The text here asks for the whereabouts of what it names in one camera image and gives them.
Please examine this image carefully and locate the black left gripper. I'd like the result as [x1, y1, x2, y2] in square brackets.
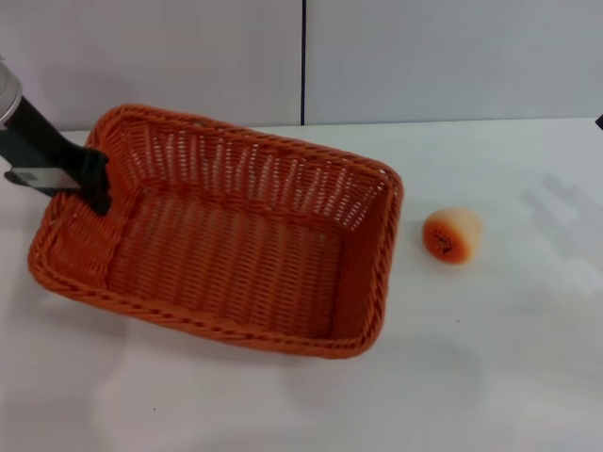
[0, 96, 113, 218]

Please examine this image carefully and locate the black wall seam strip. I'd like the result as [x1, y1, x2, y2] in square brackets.
[299, 0, 308, 127]

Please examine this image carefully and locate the orange woven plastic basket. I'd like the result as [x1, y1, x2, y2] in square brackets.
[27, 103, 405, 362]

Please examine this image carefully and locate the orange and cream toy fruit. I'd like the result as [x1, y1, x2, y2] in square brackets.
[422, 206, 483, 265]

